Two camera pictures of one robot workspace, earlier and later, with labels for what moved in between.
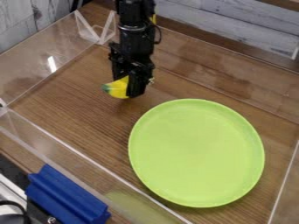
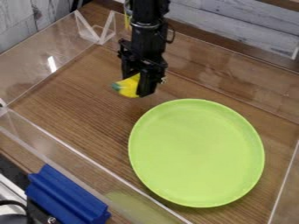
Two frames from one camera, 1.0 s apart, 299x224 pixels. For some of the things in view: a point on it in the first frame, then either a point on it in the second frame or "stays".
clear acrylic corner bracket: [87, 31] stays
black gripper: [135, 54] -> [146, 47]
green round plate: [196, 152] stays
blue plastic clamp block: [64, 199] stays
